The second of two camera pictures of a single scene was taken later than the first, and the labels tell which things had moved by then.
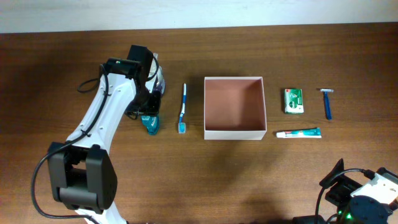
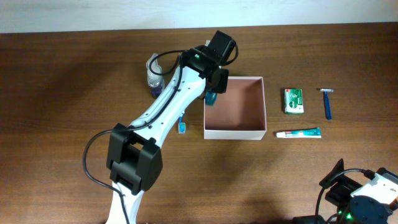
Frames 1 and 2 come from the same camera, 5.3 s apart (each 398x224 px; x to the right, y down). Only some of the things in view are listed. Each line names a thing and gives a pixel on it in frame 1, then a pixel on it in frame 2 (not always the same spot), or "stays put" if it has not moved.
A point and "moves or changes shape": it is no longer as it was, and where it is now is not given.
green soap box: (293, 103) stays put
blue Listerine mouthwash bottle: (152, 122) moves or changes shape
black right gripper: (337, 185) stays put
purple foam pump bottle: (155, 81) stays put
